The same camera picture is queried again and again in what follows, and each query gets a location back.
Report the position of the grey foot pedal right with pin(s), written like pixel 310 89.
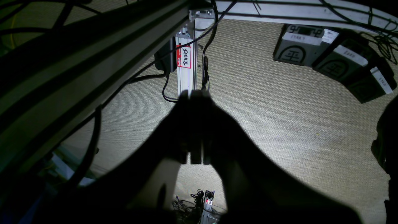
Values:
pixel 372 83

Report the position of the aluminium table frame rail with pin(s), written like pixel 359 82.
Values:
pixel 53 82

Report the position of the aluminium table leg post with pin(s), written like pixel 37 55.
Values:
pixel 187 48

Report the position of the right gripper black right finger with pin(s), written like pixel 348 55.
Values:
pixel 256 189

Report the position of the grey foot pedal left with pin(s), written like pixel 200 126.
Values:
pixel 302 45

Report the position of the black power adapter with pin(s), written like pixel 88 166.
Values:
pixel 165 60

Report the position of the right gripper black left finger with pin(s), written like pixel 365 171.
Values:
pixel 138 190

